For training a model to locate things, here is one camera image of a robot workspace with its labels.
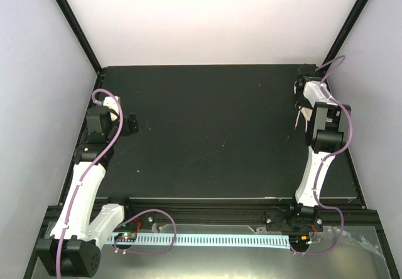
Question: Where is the black frame post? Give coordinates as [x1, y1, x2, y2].
[55, 0, 102, 74]
[323, 0, 369, 63]

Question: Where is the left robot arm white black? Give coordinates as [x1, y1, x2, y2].
[36, 106, 139, 278]

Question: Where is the small circuit board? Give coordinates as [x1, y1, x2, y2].
[114, 232, 137, 242]
[296, 235, 322, 245]

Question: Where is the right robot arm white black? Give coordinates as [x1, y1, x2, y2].
[285, 64, 353, 231]

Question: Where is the white shoelace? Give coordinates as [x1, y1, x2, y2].
[294, 107, 312, 132]

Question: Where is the beige sneaker shoe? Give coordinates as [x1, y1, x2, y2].
[293, 80, 312, 130]

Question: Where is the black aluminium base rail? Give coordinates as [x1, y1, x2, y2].
[94, 197, 299, 225]

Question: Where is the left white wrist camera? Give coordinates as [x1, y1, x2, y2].
[102, 96, 120, 109]

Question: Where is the right small circuit board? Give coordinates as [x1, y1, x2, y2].
[296, 235, 322, 245]

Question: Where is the left small circuit board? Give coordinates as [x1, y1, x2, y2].
[114, 232, 137, 242]

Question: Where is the right black frame post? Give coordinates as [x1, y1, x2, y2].
[323, 0, 369, 63]

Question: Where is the left black frame post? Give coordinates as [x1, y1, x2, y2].
[55, 0, 102, 74]

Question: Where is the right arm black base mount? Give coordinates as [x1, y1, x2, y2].
[261, 207, 323, 233]

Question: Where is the white slotted cable duct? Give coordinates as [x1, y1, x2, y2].
[106, 232, 290, 249]

